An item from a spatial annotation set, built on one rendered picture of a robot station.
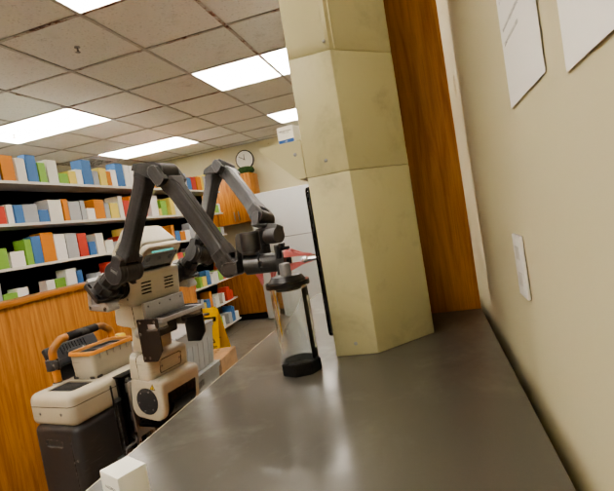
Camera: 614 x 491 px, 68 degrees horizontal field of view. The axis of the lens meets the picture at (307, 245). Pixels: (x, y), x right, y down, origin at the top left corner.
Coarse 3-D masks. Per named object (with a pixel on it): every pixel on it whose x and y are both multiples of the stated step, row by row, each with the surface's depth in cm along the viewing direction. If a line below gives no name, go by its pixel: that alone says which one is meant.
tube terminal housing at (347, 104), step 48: (336, 96) 113; (384, 96) 120; (336, 144) 114; (384, 144) 120; (336, 192) 115; (384, 192) 119; (336, 240) 116; (384, 240) 118; (336, 288) 117; (384, 288) 118; (336, 336) 119; (384, 336) 117
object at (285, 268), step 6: (282, 264) 110; (288, 264) 111; (282, 270) 110; (288, 270) 110; (276, 276) 113; (282, 276) 111; (288, 276) 108; (294, 276) 108; (300, 276) 110; (270, 282) 110; (276, 282) 108; (282, 282) 107; (288, 282) 107
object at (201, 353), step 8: (208, 320) 364; (184, 328) 343; (208, 328) 356; (176, 336) 320; (184, 336) 320; (208, 336) 355; (192, 344) 331; (200, 344) 342; (208, 344) 354; (192, 352) 331; (200, 352) 341; (208, 352) 354; (192, 360) 330; (200, 360) 340; (208, 360) 353; (200, 368) 340
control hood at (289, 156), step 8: (280, 144) 118; (288, 144) 117; (296, 144) 116; (264, 152) 119; (272, 152) 118; (280, 152) 118; (288, 152) 117; (296, 152) 117; (272, 160) 119; (280, 160) 118; (288, 160) 117; (296, 160) 117; (304, 160) 117; (288, 168) 118; (296, 168) 117; (304, 168) 117; (296, 176) 117; (304, 176) 117
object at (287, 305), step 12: (288, 288) 106; (300, 288) 108; (276, 300) 109; (288, 300) 107; (300, 300) 108; (276, 312) 109; (288, 312) 107; (300, 312) 108; (276, 324) 111; (288, 324) 108; (300, 324) 108; (288, 336) 108; (300, 336) 108; (288, 348) 108; (300, 348) 108; (288, 360) 109; (300, 360) 108
